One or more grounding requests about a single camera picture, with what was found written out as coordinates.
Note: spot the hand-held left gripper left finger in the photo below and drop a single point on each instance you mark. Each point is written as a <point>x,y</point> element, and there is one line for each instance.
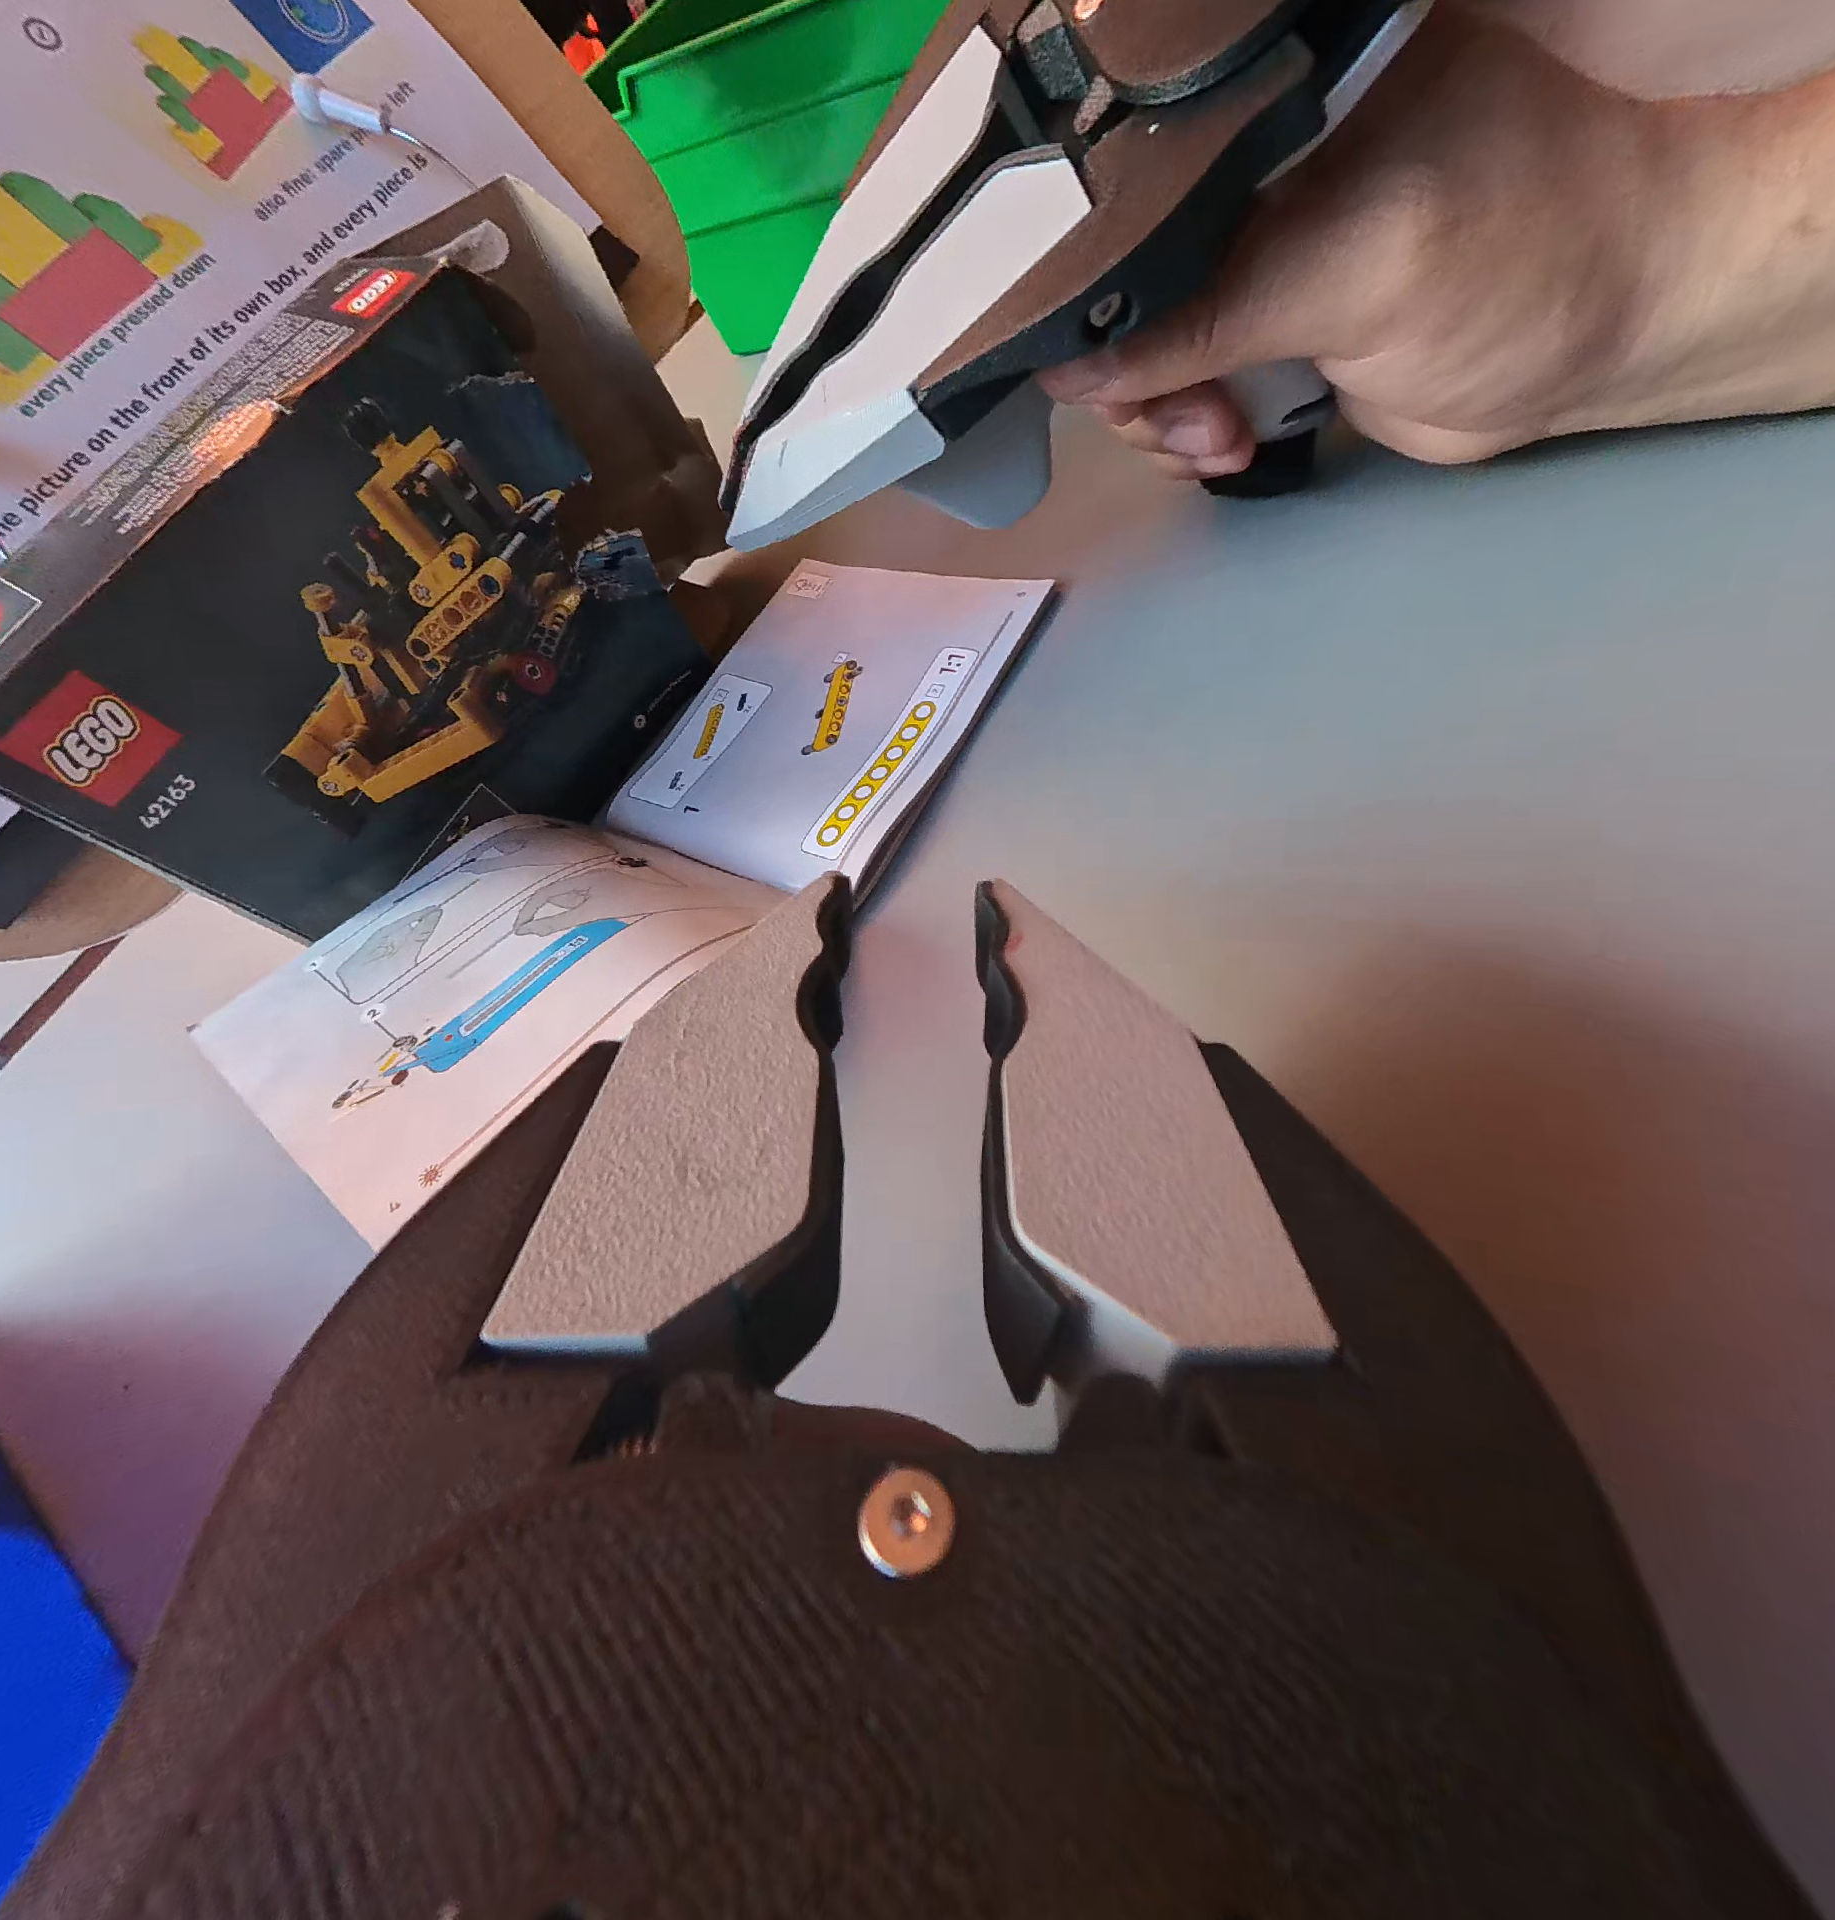
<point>678,1171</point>

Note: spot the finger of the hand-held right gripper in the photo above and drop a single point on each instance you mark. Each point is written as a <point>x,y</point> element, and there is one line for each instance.
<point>994,256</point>
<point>894,166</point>

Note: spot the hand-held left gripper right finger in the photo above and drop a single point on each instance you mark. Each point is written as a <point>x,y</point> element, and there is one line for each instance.
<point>1158,1188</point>

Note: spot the blue plastic bin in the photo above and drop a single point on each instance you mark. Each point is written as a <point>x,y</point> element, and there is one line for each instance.
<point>17,1680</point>

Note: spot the black toy set box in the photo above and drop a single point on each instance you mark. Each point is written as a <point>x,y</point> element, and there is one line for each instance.
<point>332,599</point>

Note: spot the person's right hand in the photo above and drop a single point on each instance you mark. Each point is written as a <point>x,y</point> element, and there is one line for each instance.
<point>1532,272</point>

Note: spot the green plastic bin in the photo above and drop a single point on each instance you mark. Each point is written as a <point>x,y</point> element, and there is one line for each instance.
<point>768,151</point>

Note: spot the wooden display board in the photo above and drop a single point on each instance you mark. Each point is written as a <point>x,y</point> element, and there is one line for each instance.
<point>558,135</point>

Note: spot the paper instruction booklet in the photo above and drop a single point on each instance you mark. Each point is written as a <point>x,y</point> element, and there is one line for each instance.
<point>933,631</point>

